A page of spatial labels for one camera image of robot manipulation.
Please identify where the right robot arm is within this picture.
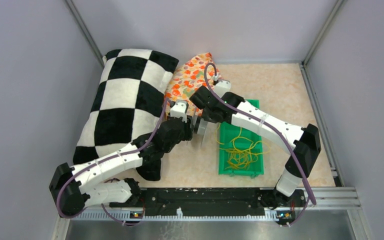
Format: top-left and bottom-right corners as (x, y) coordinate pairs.
(190, 86), (321, 206)

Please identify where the black white checkered pillow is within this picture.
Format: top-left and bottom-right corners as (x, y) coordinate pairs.
(72, 48), (179, 165)

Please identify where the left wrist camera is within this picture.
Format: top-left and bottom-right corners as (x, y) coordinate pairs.
(169, 100), (189, 123)

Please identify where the yellow cable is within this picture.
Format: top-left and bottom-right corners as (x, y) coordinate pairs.
(214, 124), (272, 172)

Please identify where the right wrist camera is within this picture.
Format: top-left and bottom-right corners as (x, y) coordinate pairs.
(212, 75), (232, 98)

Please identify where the aluminium frame rail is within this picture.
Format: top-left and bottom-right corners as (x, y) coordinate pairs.
(77, 187), (370, 240)

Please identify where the white perforated cable spool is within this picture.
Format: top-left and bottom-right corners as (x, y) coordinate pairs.
(193, 115), (211, 148)

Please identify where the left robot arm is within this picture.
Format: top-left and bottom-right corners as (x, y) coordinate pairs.
(49, 115), (194, 218)

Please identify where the floral orange fabric pouch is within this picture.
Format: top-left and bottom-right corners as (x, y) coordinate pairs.
(164, 52), (223, 117)

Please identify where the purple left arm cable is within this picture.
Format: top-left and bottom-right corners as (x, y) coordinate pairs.
(56, 97), (171, 227)

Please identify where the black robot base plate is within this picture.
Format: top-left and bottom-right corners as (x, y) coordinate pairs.
(109, 187), (306, 217)

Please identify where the green plastic compartment bin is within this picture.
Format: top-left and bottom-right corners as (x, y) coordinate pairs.
(218, 98), (265, 177)

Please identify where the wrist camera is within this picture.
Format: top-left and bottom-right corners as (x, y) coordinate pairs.
(212, 75), (232, 98)
(169, 100), (189, 123)

